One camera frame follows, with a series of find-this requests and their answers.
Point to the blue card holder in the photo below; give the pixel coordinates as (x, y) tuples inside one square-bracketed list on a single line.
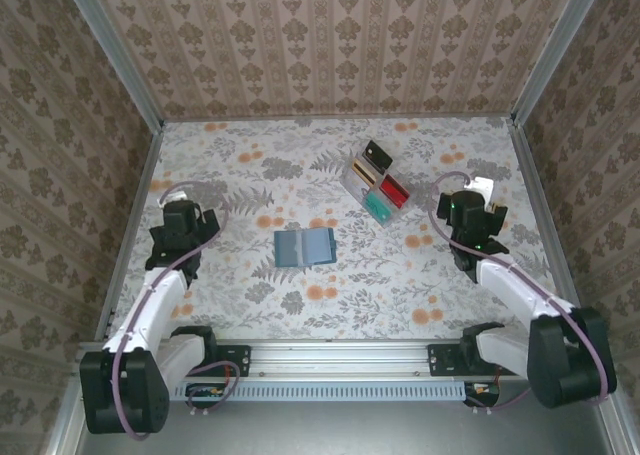
[(305, 247)]

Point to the dark card with white mark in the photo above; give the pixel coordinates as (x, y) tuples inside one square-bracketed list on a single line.
[(379, 155)]

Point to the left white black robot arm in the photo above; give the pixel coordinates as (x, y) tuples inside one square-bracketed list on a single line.
[(150, 305)]

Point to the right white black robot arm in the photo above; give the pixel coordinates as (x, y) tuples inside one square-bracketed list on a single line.
[(520, 287)]

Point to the red card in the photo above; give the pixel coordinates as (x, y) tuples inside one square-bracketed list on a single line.
[(395, 192)]

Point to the green card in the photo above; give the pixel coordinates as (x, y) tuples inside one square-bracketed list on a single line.
[(379, 206)]

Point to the clear plastic card tray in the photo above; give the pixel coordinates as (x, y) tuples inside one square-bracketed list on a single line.
[(387, 172)]

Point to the gold striped card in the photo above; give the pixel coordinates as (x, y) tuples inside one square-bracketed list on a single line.
[(365, 171)]

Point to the floral table cover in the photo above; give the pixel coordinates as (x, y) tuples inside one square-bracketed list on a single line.
[(350, 315)]

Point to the black wiring port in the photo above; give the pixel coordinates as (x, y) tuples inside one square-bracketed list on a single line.
[(482, 392), (202, 392)]

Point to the grey metal panel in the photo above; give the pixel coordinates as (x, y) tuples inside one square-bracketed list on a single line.
[(340, 430)]

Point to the aluminium side rail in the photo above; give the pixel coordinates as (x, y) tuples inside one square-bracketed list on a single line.
[(132, 215), (547, 225)]

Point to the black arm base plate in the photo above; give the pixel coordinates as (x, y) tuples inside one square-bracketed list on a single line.
[(240, 360), (442, 360)]

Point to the slanted aluminium post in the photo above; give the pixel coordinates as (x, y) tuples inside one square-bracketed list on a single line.
[(115, 55), (560, 50)]

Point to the long aluminium base rail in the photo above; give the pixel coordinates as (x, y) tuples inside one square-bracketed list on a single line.
[(340, 357)]

